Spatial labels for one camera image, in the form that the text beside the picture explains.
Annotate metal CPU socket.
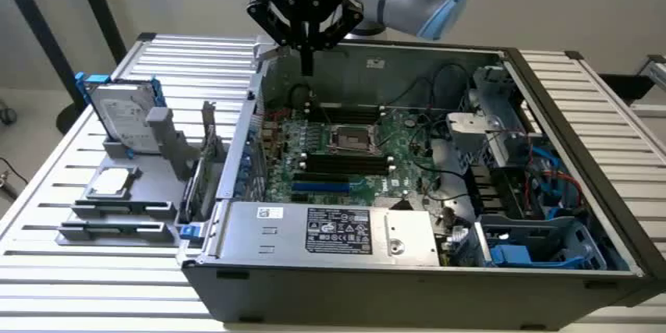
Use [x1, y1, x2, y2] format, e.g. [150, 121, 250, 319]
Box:
[322, 123, 380, 155]

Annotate silver CPU chip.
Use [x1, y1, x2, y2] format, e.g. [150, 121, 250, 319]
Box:
[91, 168, 134, 194]

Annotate black RAM slot bank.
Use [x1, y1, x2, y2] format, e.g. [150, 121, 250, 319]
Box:
[304, 151, 392, 175]
[317, 103, 384, 125]

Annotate silver hard disk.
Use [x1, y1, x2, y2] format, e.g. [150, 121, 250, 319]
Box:
[85, 81, 162, 154]

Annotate black expansion slot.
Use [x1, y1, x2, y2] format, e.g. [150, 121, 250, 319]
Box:
[301, 172, 356, 184]

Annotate grey metal disk bay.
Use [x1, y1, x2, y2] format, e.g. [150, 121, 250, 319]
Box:
[445, 111, 548, 168]

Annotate blue disk caddy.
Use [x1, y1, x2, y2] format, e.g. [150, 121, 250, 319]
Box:
[73, 71, 168, 157]

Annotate green motherboard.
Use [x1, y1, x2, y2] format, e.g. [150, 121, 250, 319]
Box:
[257, 105, 448, 211]

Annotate blue expansion slot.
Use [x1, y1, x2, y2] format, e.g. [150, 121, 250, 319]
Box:
[289, 181, 350, 194]

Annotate black metal stand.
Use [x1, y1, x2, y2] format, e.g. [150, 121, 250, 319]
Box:
[0, 0, 129, 135]

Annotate grey parts rack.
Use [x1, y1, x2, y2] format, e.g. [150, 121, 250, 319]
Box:
[54, 105, 230, 249]

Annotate silver power supply unit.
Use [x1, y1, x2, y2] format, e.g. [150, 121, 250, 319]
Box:
[213, 201, 442, 268]

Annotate blue plastic drive cage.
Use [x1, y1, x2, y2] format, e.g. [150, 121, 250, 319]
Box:
[473, 212, 611, 271]

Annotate open black PC case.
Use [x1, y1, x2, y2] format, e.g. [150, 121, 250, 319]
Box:
[174, 34, 666, 331]

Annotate black wire loop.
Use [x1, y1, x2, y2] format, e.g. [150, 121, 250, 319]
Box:
[404, 62, 475, 110]

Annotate graphics card with metal bracket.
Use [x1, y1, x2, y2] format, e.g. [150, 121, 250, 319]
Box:
[177, 100, 230, 225]

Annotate blue wire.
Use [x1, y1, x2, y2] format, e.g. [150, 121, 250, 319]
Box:
[527, 144, 564, 209]

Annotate aluminium frame profile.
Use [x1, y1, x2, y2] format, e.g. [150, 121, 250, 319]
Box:
[629, 54, 666, 118]

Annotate red wire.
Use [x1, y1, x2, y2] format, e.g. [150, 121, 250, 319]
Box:
[533, 168, 584, 211]

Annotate black floor cable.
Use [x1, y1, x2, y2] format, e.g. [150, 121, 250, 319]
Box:
[0, 156, 29, 204]

